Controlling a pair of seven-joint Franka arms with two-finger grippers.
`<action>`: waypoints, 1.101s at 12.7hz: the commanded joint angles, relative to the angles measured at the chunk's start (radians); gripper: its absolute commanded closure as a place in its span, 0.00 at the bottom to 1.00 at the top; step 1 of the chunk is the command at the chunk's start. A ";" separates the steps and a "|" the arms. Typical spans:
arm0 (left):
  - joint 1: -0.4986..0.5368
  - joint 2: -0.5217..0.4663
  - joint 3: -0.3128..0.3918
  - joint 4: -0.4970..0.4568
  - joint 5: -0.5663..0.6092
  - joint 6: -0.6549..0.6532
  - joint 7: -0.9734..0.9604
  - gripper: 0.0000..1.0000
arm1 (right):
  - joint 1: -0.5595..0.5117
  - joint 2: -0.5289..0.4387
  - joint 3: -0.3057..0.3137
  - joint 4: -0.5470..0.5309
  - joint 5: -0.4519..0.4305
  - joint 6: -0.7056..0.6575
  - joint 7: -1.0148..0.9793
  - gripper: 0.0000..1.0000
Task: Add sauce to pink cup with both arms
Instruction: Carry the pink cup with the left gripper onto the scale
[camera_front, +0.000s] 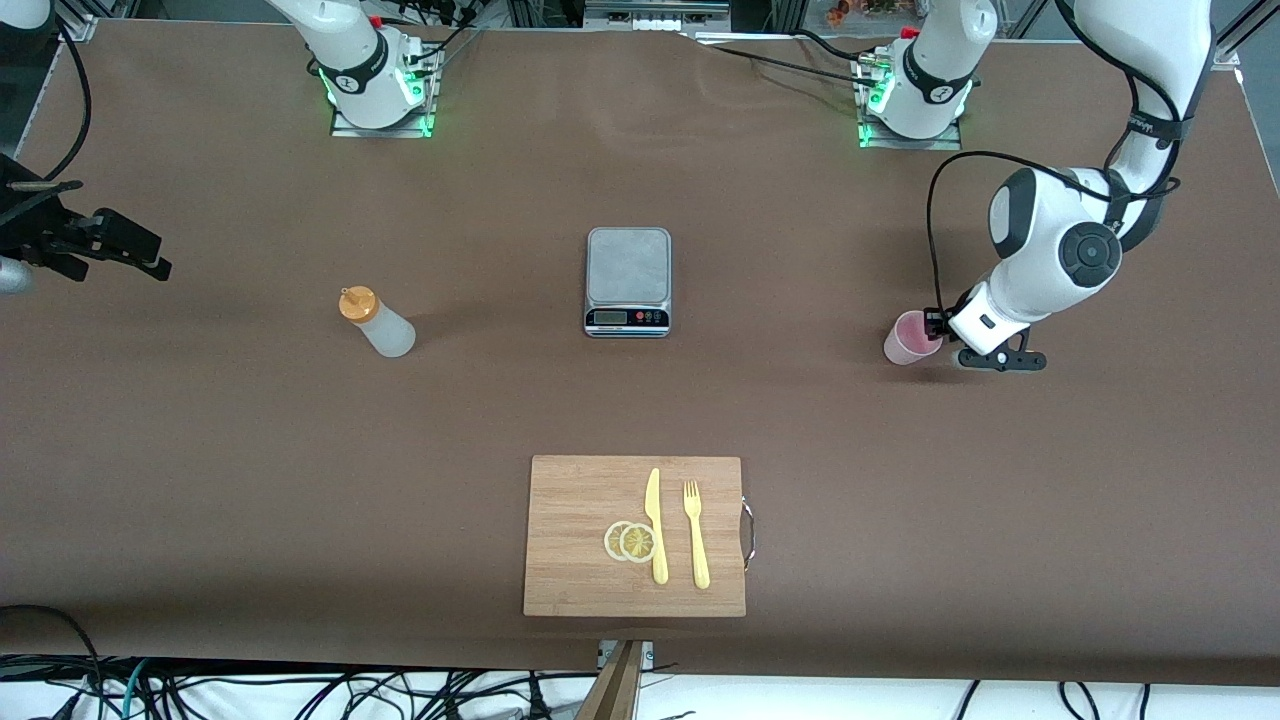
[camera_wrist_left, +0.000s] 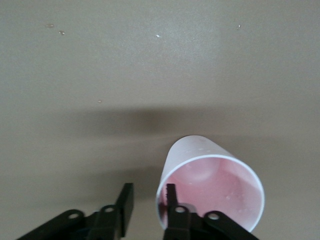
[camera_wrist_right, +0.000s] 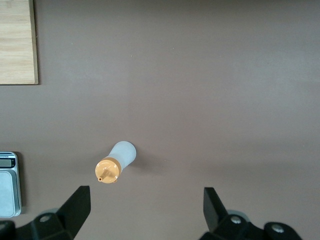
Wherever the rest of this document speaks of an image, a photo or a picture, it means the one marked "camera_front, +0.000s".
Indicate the aluminium frame profile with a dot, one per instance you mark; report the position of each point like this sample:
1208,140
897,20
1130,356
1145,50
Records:
78,25
1228,45

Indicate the lemon slice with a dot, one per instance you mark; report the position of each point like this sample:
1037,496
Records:
637,543
611,541

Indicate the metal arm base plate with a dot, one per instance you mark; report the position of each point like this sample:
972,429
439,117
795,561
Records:
345,132
950,145

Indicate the small metal bracket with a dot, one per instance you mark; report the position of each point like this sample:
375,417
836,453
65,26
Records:
603,655

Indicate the clear orange-capped sauce bottle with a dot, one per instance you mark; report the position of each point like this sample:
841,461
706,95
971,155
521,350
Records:
385,330

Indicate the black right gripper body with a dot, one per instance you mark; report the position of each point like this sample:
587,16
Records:
40,236

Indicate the silver digital kitchen scale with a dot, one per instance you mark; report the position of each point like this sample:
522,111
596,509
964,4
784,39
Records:
628,265

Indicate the pink plastic cup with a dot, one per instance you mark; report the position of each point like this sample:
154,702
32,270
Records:
905,345

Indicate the wooden cutting board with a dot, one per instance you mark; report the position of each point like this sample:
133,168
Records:
570,540

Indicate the grey metal box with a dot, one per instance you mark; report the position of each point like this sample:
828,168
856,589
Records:
700,10

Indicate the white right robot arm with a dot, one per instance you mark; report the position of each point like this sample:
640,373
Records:
350,60

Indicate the white power strip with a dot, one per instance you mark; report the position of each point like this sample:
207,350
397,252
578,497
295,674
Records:
655,23

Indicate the wooden post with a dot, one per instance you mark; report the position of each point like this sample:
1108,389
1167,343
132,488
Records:
612,695

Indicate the yellow plastic fork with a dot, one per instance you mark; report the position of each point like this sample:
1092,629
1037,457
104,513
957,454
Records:
698,550

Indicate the yellow plastic knife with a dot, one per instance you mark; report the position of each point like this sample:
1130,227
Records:
657,540

